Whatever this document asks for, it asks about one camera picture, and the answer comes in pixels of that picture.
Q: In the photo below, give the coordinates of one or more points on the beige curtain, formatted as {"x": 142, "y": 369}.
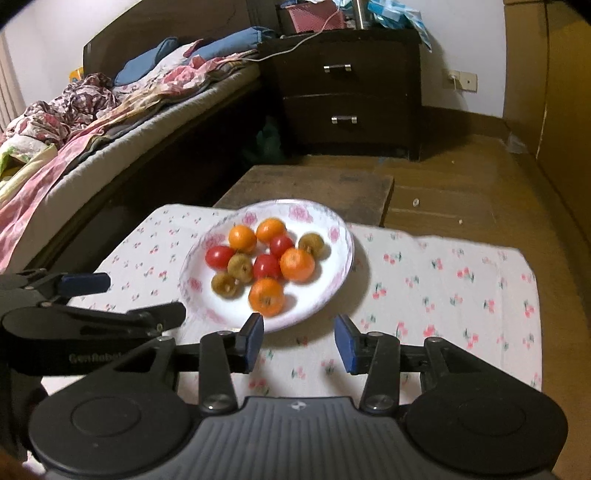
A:
{"x": 9, "y": 83}

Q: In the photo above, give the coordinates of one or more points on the round red tomato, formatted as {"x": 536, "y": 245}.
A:
{"x": 266, "y": 266}
{"x": 281, "y": 244}

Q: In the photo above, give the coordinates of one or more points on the steel bottle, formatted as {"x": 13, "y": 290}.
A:
{"x": 360, "y": 14}

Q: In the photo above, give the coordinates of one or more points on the wooden wardrobe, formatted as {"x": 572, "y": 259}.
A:
{"x": 568, "y": 115}

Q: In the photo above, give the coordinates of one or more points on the white floral rim plate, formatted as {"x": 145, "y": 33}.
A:
{"x": 318, "y": 286}

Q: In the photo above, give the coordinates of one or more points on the large orange with stem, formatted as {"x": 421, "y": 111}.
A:
{"x": 297, "y": 264}

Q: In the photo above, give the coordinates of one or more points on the crumpled clear plastic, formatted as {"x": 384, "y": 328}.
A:
{"x": 515, "y": 143}

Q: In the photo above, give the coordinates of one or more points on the wall outlet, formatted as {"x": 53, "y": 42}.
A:
{"x": 461, "y": 81}

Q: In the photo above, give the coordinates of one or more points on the blue white packets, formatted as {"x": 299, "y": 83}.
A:
{"x": 397, "y": 14}

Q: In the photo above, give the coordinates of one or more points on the yellow-brown longan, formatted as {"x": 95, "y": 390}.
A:
{"x": 239, "y": 266}
{"x": 310, "y": 243}
{"x": 225, "y": 283}

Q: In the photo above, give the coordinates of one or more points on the plaid crumpled cloth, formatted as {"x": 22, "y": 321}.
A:
{"x": 83, "y": 99}

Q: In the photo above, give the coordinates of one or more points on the dark wooden bed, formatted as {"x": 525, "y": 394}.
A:
{"x": 138, "y": 134}

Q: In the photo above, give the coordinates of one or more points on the oblong red tomato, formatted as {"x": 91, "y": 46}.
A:
{"x": 219, "y": 256}

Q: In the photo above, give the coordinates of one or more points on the small yellow object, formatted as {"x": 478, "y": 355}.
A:
{"x": 76, "y": 74}

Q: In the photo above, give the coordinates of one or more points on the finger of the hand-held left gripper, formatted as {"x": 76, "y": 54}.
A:
{"x": 85, "y": 284}
{"x": 166, "y": 316}

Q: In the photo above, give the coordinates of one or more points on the pink basket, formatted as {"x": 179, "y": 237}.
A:
{"x": 314, "y": 18}

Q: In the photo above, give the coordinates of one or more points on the nightstand drawer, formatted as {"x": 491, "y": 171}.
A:
{"x": 378, "y": 120}
{"x": 378, "y": 69}

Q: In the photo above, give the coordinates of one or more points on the green bag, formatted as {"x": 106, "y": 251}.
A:
{"x": 268, "y": 138}

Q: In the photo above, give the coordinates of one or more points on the dark wooden nightstand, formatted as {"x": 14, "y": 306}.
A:
{"x": 346, "y": 36}

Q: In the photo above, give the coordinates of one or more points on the cherry print tablecloth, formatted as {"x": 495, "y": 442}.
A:
{"x": 438, "y": 323}

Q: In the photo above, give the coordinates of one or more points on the pink floral blanket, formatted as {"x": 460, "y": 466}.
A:
{"x": 41, "y": 194}

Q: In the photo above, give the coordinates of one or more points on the blue pillow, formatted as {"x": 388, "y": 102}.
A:
{"x": 147, "y": 60}
{"x": 235, "y": 41}

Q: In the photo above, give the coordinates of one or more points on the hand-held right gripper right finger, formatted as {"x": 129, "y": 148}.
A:
{"x": 345, "y": 344}

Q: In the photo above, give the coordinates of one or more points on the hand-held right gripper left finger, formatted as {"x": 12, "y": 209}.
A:
{"x": 254, "y": 344}

